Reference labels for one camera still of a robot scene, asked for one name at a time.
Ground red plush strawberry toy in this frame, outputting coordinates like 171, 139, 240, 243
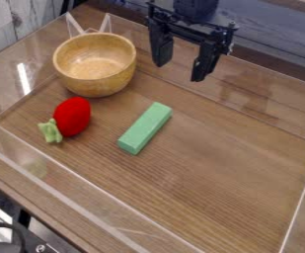
37, 97, 91, 143

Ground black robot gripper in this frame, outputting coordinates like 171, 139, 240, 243
147, 0, 239, 82

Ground wooden bowl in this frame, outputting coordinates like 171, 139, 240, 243
50, 33, 137, 98

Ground black cable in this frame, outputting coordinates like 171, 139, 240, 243
0, 221, 28, 253

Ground clear acrylic tray wall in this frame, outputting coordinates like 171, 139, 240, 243
0, 8, 305, 253

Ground black metal stand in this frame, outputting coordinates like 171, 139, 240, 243
12, 209, 75, 253

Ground green rectangular block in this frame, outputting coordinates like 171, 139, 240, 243
117, 102, 172, 155

